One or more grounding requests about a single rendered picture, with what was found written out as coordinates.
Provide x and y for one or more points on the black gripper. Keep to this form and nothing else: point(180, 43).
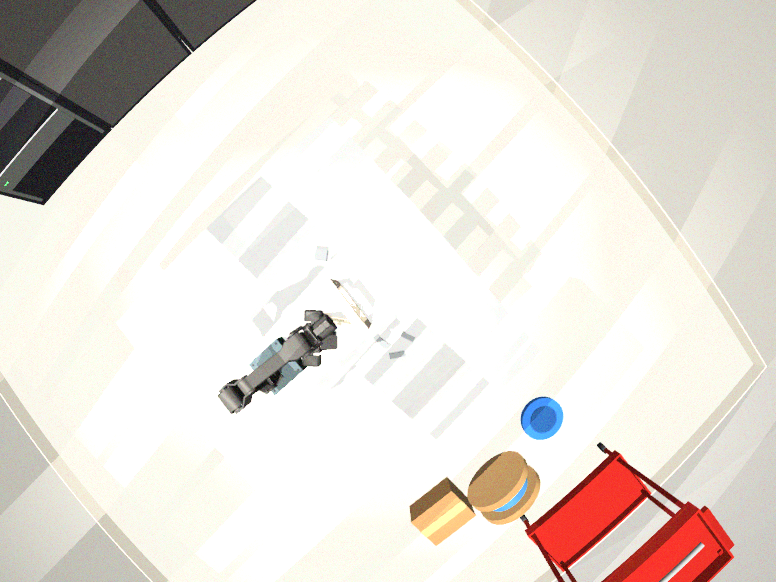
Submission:
point(312, 316)

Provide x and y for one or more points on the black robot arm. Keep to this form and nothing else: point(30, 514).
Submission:
point(237, 394)

